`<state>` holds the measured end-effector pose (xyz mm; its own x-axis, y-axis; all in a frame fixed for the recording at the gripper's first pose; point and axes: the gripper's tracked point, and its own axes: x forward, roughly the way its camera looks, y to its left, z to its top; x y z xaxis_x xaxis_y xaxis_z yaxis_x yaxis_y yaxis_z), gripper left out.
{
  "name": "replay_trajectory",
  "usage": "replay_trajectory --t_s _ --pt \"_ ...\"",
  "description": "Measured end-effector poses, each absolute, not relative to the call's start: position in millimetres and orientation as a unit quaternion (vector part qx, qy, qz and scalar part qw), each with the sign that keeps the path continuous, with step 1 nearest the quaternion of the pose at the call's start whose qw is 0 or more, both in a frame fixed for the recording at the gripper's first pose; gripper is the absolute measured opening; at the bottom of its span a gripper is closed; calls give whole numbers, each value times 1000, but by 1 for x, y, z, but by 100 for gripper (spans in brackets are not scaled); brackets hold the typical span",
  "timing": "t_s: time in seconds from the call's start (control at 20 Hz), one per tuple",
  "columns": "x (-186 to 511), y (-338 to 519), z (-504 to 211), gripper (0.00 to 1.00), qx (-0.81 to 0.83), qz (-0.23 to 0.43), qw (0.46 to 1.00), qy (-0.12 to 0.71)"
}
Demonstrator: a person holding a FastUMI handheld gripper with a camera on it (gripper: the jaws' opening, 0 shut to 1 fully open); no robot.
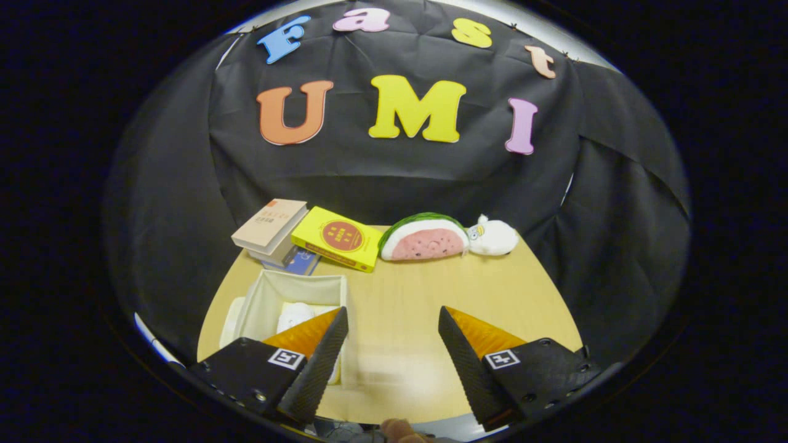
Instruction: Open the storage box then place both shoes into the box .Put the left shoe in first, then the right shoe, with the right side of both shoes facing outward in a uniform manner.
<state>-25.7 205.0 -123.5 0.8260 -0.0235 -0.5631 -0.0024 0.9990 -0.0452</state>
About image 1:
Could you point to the white book with dark spine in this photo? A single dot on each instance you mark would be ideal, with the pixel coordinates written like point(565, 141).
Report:
point(280, 249)

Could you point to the white plush toy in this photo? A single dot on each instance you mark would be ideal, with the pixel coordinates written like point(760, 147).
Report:
point(495, 239)

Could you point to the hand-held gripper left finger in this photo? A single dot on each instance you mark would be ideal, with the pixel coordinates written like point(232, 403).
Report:
point(317, 369)

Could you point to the beige book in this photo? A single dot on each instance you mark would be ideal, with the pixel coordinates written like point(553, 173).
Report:
point(268, 221)

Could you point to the yellow book with red circle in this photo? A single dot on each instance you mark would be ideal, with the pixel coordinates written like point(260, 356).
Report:
point(338, 237)

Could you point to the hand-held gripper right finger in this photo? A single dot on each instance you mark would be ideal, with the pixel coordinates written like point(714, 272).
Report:
point(471, 369)

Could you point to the cream fabric storage box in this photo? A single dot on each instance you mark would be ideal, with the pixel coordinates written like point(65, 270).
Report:
point(289, 286)

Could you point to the watermelon slice plush toy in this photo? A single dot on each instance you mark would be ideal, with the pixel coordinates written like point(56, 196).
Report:
point(425, 240)

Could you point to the blue book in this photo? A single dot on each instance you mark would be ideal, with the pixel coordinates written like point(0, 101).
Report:
point(301, 264)

